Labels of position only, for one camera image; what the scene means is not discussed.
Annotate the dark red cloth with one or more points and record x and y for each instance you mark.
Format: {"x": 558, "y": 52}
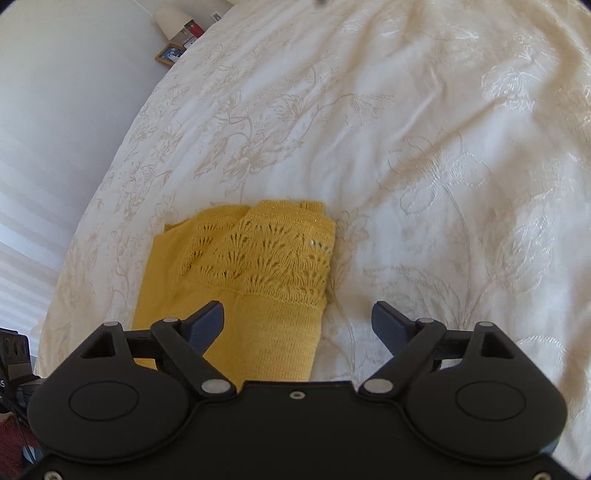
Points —
{"x": 13, "y": 438}

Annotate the yellow knit sweater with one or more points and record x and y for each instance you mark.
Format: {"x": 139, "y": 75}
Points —
{"x": 272, "y": 258}

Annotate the wooden picture frame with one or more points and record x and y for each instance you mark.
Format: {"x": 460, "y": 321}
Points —
{"x": 170, "y": 55}

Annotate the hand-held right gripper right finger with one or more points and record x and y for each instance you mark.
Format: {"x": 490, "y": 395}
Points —
{"x": 390, "y": 326}

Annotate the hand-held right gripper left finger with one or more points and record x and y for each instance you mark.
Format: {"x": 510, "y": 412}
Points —
{"x": 207, "y": 325}

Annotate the white embroidered bedspread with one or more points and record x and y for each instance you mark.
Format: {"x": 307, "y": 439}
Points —
{"x": 415, "y": 161}

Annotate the red bottle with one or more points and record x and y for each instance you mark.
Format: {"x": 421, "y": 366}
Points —
{"x": 196, "y": 29}

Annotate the cream table lamp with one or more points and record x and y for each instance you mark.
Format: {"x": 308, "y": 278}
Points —
{"x": 171, "y": 23}

